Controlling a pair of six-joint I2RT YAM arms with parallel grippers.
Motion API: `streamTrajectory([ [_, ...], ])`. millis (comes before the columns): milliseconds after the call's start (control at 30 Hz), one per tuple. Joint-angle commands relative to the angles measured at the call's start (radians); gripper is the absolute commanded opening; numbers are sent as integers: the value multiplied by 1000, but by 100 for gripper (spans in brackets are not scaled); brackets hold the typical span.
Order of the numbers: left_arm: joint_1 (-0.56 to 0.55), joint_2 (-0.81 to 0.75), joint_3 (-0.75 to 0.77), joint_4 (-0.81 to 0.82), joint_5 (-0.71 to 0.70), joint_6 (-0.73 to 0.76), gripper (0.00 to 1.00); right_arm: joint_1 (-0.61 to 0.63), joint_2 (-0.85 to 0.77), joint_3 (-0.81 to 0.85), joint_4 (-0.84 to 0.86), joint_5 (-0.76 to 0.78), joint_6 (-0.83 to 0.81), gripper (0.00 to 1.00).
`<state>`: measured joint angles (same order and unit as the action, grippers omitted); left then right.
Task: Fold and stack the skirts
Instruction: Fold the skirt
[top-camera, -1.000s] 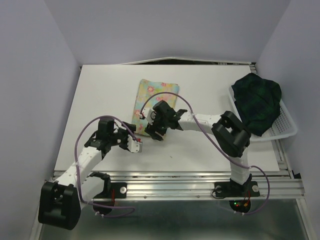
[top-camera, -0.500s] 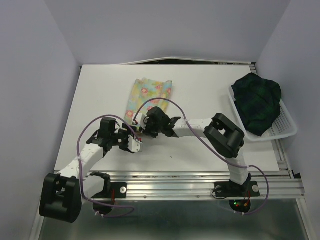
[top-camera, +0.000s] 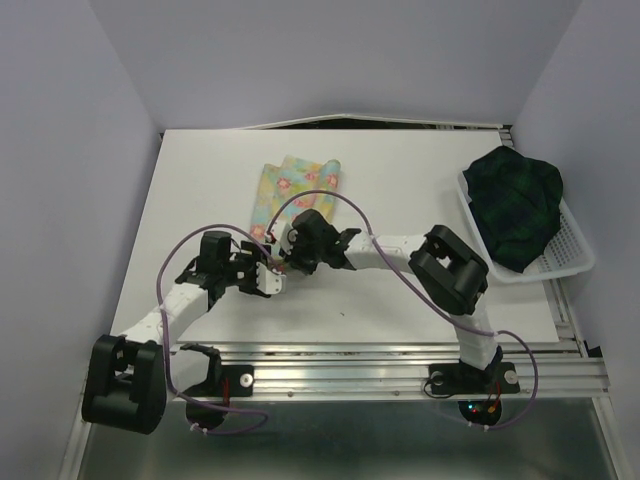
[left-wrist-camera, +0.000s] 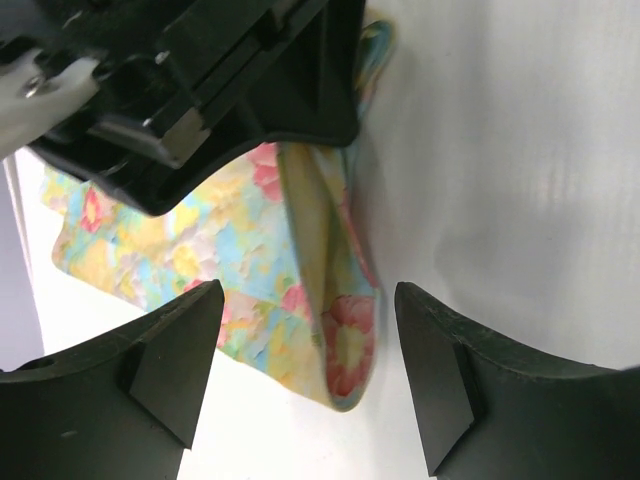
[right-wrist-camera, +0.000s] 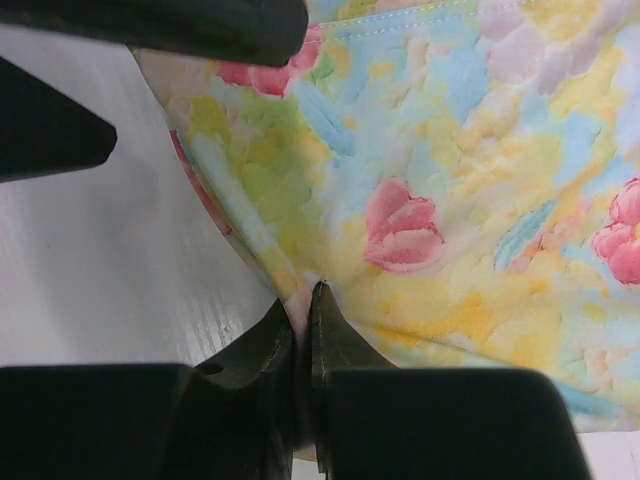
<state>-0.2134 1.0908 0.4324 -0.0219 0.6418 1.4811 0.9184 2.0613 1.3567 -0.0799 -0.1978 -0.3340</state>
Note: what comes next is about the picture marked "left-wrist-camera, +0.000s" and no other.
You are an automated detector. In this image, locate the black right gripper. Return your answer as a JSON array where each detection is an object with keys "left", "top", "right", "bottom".
[{"left": 1, "top": 1, "right": 280, "bottom": 215}]

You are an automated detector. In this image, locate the pastel floral skirt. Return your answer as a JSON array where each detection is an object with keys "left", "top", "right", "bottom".
[{"left": 39, "top": 17, "right": 399, "bottom": 415}]

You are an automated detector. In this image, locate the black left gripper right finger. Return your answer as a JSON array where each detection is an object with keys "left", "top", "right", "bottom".
[{"left": 394, "top": 282, "right": 639, "bottom": 479}]

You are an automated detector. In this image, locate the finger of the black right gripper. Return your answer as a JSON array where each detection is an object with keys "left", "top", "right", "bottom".
[{"left": 199, "top": 1, "right": 365, "bottom": 148}]

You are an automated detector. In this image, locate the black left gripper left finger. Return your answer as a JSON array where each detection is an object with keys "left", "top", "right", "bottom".
[{"left": 1, "top": 280, "right": 224, "bottom": 480}]

